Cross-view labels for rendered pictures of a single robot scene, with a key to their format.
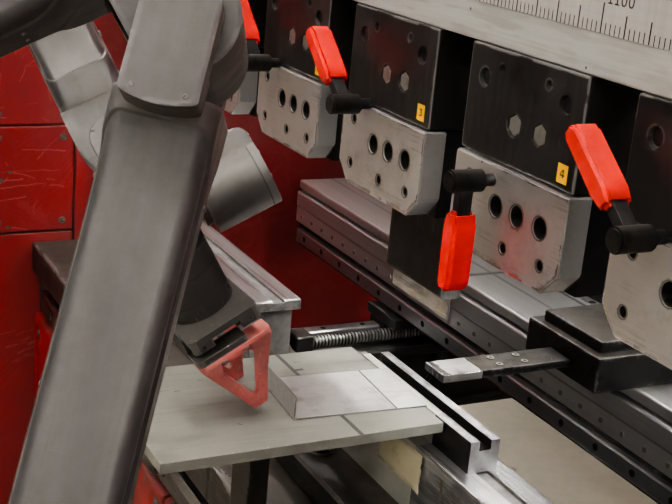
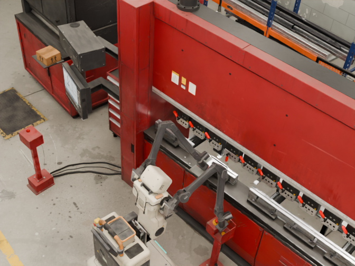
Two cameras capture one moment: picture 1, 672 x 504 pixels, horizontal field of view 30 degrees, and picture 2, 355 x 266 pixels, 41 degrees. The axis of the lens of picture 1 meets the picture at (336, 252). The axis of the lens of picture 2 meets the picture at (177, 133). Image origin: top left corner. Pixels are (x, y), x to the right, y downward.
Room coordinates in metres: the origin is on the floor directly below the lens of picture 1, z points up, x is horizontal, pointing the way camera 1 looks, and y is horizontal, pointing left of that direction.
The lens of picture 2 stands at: (-1.71, 1.38, 4.20)
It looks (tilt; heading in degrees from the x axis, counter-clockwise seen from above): 43 degrees down; 339
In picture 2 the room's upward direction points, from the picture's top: 5 degrees clockwise
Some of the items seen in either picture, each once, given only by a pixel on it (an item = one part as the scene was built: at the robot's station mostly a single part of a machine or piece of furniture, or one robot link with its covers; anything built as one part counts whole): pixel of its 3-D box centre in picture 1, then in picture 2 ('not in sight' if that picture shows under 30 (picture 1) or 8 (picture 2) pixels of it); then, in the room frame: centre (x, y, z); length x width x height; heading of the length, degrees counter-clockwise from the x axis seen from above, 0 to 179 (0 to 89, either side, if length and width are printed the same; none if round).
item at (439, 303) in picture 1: (424, 252); (217, 150); (1.10, -0.08, 1.13); 0.10 x 0.02 x 0.10; 28
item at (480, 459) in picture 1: (425, 408); (218, 162); (1.07, -0.10, 0.98); 0.20 x 0.03 x 0.03; 28
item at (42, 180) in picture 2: not in sight; (35, 159); (2.09, 1.56, 0.41); 0.25 x 0.20 x 0.83; 118
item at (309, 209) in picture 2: not in sight; (311, 202); (0.24, -0.54, 1.26); 0.15 x 0.09 x 0.17; 28
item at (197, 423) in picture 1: (266, 403); (205, 168); (1.03, 0.05, 1.00); 0.26 x 0.18 x 0.01; 118
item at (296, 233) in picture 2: not in sight; (299, 235); (0.19, -0.51, 0.89); 0.30 x 0.05 x 0.03; 28
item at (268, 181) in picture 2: not in sight; (270, 175); (0.59, -0.35, 1.26); 0.15 x 0.09 x 0.17; 28
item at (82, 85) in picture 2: not in sight; (77, 89); (1.90, 1.05, 1.42); 0.45 x 0.12 x 0.36; 13
